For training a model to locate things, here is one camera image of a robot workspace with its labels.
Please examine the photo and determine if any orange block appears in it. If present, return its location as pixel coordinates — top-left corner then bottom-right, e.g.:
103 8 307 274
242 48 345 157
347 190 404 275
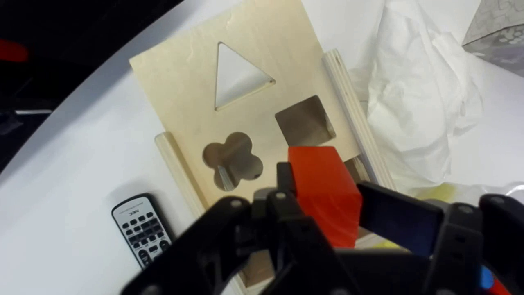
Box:
288 146 361 249

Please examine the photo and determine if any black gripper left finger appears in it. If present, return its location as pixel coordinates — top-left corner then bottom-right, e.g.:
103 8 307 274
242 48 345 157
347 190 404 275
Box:
275 162 296 200

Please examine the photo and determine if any crumpled white tissue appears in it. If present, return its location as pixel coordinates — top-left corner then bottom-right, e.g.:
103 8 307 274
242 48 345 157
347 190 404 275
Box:
350 0 483 189

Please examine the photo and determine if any black remote control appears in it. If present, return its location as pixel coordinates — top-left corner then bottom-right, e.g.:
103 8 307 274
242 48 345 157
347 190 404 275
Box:
111 193 173 269

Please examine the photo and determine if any wooden shape sorter cube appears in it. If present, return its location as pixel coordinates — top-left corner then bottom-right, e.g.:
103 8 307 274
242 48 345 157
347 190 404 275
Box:
127 0 396 290

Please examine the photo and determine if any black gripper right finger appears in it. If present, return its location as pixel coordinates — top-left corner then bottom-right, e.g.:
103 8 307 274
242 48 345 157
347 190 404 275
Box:
356 182 443 256

